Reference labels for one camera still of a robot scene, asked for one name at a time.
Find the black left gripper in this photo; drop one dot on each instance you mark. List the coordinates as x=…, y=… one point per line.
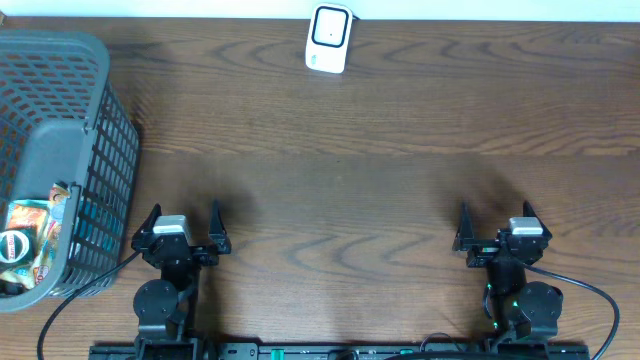
x=219, y=245

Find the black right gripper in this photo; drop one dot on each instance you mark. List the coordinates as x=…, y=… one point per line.
x=484, y=250

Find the yellow snack bag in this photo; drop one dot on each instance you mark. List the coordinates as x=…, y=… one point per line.
x=48, y=231

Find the small green round-logo box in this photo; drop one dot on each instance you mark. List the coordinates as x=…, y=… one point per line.
x=17, y=246

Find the teal snack pack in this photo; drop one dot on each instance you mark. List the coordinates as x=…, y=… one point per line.
x=55, y=209

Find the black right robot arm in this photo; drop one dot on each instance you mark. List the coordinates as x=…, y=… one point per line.
x=523, y=312

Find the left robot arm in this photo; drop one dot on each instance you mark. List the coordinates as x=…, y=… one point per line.
x=166, y=307

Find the white barcode scanner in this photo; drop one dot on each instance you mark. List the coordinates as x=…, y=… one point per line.
x=328, y=38

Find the blue mouthwash bottle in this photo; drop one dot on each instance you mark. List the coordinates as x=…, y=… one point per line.
x=98, y=226

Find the small orange packet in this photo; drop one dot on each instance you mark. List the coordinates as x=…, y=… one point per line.
x=27, y=217

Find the grey plastic mesh basket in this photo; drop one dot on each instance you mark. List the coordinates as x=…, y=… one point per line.
x=62, y=122

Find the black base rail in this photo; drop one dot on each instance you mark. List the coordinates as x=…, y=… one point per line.
x=253, y=351

